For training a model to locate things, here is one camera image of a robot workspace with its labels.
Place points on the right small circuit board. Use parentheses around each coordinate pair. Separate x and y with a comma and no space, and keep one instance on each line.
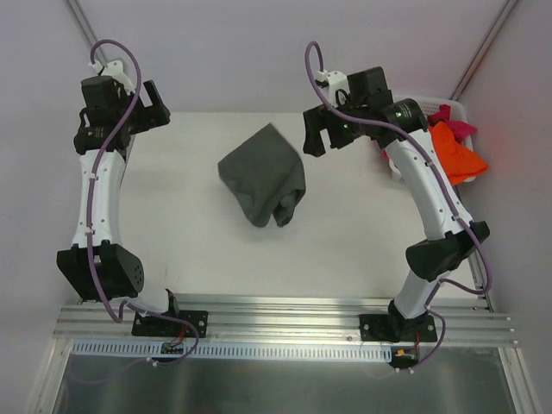
(407,354)

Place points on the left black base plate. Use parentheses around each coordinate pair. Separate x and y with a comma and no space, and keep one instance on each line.
(157,327)

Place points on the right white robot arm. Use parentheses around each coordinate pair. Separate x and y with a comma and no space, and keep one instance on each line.
(362,105)

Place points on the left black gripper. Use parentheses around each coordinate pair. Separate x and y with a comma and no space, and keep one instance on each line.
(145,111)

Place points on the dark grey t-shirt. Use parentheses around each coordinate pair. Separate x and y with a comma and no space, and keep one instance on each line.
(266,176)

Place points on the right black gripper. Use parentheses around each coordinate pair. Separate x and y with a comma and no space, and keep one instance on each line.
(324,127)

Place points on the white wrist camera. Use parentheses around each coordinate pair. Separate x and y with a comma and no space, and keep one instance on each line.
(115,70)
(334,85)

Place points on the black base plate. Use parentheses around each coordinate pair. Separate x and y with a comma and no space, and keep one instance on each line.
(381,327)
(157,327)

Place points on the white slotted cable duct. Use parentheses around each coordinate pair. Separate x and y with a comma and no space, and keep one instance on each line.
(239,351)

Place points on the left small circuit board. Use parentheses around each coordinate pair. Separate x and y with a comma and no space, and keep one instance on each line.
(172,348)

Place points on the magenta t-shirt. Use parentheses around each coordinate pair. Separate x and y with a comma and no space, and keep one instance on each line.
(460,129)

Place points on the orange t-shirt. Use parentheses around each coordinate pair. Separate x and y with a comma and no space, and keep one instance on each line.
(458,162)

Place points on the small circuit board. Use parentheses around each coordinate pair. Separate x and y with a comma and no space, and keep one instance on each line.
(172,348)
(407,354)

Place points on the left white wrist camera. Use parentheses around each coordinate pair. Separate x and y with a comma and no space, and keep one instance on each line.
(115,70)

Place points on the aluminium mounting rail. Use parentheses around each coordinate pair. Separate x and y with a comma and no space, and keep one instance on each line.
(469,322)

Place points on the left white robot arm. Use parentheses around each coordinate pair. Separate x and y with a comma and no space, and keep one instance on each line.
(97,265)

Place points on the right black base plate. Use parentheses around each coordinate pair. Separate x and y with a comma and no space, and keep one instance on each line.
(381,327)

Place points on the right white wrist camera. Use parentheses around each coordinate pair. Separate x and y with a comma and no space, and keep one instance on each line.
(334,85)

